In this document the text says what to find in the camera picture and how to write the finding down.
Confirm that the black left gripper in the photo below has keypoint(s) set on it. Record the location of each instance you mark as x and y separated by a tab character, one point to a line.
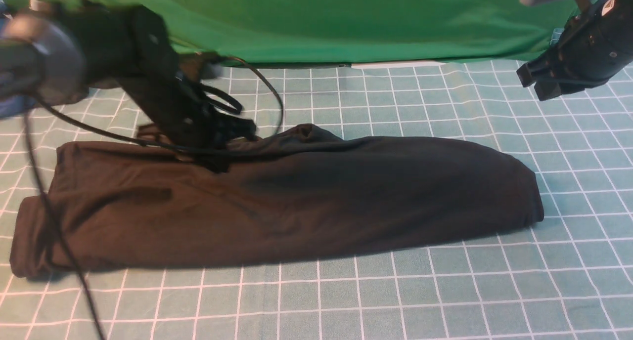
196	119

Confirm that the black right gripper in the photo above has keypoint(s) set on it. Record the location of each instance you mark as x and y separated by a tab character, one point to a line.
564	68

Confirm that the gray long sleeve shirt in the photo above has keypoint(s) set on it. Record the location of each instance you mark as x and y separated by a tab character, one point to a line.
300	195

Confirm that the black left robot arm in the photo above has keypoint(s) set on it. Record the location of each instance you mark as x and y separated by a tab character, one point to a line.
51	55

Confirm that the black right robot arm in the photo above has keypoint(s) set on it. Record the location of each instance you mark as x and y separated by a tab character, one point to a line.
594	46

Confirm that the green backdrop cloth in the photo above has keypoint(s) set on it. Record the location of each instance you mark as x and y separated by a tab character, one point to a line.
356	31

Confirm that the blue crumpled garment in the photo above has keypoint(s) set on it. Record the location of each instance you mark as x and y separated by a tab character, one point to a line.
15	107

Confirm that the green grid tablecloth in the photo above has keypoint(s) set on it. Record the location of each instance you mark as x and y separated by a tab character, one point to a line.
567	278

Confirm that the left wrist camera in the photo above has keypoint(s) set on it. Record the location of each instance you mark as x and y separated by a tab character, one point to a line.
201	66

